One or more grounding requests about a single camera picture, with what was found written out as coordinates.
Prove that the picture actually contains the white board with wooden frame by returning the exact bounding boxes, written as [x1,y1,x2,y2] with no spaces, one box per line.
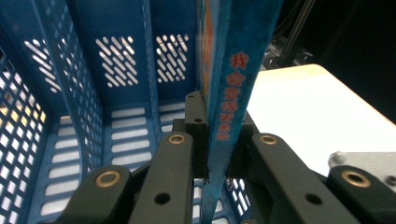
[245,63,396,177]

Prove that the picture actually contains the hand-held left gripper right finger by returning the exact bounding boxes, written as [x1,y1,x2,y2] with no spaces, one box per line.
[227,111,260,181]

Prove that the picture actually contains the black post with base plate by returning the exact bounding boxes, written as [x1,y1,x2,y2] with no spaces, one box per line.
[262,29,315,71]

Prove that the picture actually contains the blue cartoon children's book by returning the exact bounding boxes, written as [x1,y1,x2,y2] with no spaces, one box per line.
[195,0,285,224]

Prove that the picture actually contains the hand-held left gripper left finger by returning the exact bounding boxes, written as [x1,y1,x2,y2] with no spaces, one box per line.
[172,90,210,181]

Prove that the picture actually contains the blue plastic file rack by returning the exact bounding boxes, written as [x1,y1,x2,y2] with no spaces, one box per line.
[0,0,250,224]

